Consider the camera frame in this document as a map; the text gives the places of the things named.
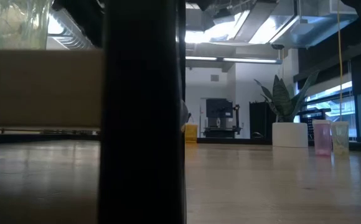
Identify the small pink pill bottle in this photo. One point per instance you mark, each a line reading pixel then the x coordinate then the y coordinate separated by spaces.
pixel 322 138

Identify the long ceiling tube light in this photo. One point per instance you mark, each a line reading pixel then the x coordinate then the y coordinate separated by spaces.
pixel 246 59

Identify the black cabinet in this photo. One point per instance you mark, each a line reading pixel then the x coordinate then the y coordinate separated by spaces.
pixel 261 119

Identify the large silver ventilation duct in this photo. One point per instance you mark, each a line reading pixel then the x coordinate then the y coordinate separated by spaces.
pixel 308 25

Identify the grey wall vent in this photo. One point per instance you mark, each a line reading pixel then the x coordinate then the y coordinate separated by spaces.
pixel 214 78

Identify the bright ceiling light panel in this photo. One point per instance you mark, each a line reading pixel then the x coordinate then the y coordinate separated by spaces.
pixel 199 36

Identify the black aluminium table frame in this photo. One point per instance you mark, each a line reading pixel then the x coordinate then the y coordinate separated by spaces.
pixel 43 137

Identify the black mesh chair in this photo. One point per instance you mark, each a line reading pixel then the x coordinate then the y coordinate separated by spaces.
pixel 309 127

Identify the black ceiling dome camera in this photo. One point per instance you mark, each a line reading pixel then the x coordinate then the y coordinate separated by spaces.
pixel 277 46

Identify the snake plant in white pot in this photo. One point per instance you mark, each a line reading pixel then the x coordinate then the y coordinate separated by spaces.
pixel 289 135

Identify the large orange pill bottle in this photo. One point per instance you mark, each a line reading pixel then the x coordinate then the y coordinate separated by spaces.
pixel 190 134

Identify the black machine on stand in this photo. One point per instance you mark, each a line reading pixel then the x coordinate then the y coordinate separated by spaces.
pixel 219 109

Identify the small yellow pill bottle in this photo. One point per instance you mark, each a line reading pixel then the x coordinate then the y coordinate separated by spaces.
pixel 340 140

